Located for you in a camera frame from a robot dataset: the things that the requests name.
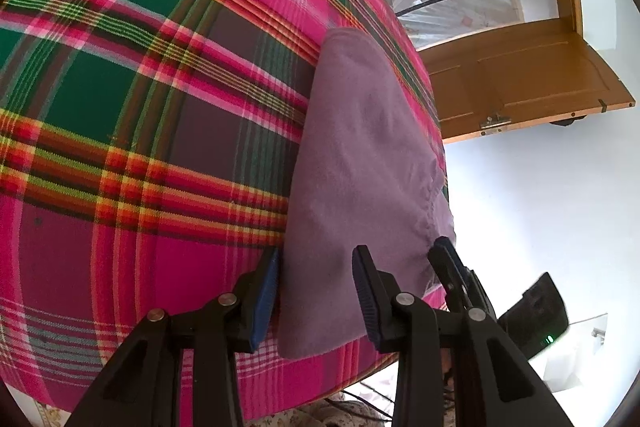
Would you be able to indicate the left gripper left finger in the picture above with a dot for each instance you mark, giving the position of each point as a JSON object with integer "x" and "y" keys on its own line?
{"x": 140, "y": 384}

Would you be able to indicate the purple fleece garment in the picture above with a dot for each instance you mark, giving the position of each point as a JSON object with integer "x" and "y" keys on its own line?
{"x": 366, "y": 175}

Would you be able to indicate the pink green plaid tablecloth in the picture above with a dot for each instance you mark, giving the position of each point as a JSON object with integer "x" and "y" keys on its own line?
{"x": 147, "y": 152}

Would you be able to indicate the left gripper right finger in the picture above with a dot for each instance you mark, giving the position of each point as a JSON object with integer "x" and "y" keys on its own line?
{"x": 462, "y": 360}

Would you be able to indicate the brown wooden door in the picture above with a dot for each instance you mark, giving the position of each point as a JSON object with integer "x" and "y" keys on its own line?
{"x": 519, "y": 76}

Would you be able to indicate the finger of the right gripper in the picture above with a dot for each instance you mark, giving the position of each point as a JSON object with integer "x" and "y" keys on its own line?
{"x": 452, "y": 274}

